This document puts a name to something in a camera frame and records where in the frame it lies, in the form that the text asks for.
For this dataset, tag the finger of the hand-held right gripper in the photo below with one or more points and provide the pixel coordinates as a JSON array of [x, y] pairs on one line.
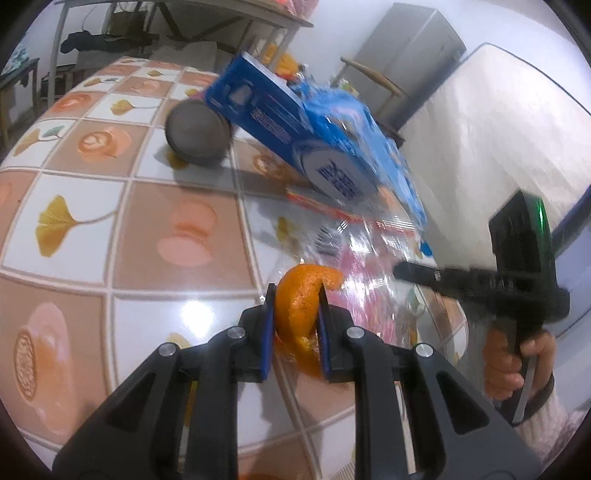
[[420, 274]]

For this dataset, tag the wooden chair with cushion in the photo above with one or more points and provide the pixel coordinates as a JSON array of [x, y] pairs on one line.
[[27, 64]]

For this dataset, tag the wooden armchair with dark seat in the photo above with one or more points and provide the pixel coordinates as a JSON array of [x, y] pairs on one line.
[[369, 74]]

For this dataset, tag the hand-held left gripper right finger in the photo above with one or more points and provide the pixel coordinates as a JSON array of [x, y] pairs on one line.
[[324, 332]]

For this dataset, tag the white mattress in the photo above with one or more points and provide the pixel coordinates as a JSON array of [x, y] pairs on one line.
[[498, 138]]

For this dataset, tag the person's right forearm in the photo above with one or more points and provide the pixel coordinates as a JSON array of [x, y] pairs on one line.
[[549, 424]]

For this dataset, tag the brown cardboard box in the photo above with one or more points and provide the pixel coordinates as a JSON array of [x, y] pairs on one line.
[[127, 21]]

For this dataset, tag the dark round tin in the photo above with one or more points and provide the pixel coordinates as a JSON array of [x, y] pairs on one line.
[[196, 134]]

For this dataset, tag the blue plastic bag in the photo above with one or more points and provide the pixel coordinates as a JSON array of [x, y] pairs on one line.
[[351, 120]]

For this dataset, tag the orange peel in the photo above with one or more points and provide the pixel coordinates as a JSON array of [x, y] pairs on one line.
[[298, 295]]

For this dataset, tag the clear pink plastic wrapper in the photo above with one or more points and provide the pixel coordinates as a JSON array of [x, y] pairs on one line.
[[369, 258]]

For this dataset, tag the black bag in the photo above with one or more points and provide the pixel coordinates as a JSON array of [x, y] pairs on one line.
[[101, 41]]

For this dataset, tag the person's right hand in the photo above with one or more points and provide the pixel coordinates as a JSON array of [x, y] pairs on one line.
[[498, 369]]

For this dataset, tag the grey side table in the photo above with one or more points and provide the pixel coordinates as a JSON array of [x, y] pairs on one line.
[[277, 17]]

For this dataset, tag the blue cardboard box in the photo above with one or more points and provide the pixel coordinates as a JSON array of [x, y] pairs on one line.
[[277, 120]]

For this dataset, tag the grey cloth bundle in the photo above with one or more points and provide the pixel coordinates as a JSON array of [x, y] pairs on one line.
[[194, 53]]

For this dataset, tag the yellow bag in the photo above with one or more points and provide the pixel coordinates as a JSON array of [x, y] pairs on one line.
[[281, 60]]

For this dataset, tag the grey refrigerator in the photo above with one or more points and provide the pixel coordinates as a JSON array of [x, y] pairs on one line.
[[406, 50]]

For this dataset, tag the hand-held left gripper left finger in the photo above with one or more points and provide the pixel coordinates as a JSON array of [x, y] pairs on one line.
[[267, 332]]

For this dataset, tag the pile of snack bags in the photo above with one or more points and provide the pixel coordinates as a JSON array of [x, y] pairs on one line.
[[298, 5]]

